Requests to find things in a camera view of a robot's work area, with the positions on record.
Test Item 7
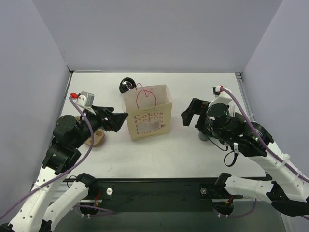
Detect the pink cream paper bag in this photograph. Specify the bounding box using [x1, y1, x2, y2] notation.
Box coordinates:
[122, 85, 172, 141]

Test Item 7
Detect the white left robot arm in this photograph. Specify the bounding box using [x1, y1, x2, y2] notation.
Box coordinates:
[0, 106, 128, 232]

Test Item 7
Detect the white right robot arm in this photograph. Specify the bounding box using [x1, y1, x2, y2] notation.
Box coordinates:
[181, 97, 309, 217]

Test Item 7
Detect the brown cardboard cup carrier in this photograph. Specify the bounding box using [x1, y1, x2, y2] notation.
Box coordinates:
[74, 116, 105, 148]

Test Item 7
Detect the white plastic spoon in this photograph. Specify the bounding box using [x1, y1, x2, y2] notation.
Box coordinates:
[248, 114, 255, 121]

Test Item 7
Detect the stack of black cup lids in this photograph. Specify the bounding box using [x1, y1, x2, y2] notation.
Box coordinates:
[119, 77, 136, 94]

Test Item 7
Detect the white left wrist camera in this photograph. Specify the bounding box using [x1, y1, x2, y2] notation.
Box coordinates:
[70, 91, 96, 115]

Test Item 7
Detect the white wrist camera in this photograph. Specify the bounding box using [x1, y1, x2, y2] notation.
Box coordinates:
[209, 86, 232, 107]
[70, 91, 96, 115]

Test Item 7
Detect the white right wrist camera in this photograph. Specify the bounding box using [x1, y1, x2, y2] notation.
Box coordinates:
[209, 86, 232, 107]

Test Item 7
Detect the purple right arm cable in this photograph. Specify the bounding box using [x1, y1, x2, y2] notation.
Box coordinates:
[221, 88, 309, 218]

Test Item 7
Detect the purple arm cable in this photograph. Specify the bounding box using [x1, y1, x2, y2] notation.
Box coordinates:
[0, 95, 116, 216]
[221, 88, 309, 218]

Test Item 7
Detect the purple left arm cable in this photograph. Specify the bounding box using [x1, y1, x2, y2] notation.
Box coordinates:
[0, 95, 116, 216]

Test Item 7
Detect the aluminium frame rail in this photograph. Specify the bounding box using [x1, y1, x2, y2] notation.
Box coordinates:
[31, 180, 273, 201]

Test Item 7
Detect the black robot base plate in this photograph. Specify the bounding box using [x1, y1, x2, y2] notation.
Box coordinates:
[77, 178, 231, 215]

